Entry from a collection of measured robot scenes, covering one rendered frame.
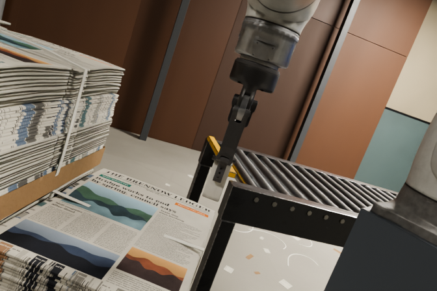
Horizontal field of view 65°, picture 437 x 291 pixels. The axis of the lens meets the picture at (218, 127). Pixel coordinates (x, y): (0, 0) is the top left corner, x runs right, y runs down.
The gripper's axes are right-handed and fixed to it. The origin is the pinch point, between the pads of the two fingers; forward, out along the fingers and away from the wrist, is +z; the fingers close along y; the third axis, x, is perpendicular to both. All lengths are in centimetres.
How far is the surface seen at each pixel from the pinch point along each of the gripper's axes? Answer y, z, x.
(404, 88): -451, -67, 198
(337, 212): -59, 16, 41
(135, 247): 6.5, 13.0, -8.4
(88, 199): -2.2, 13.0, -21.0
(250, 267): -146, 96, 37
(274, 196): -52, 16, 19
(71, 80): 2.8, -7.9, -27.3
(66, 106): 2.7, -3.6, -27.1
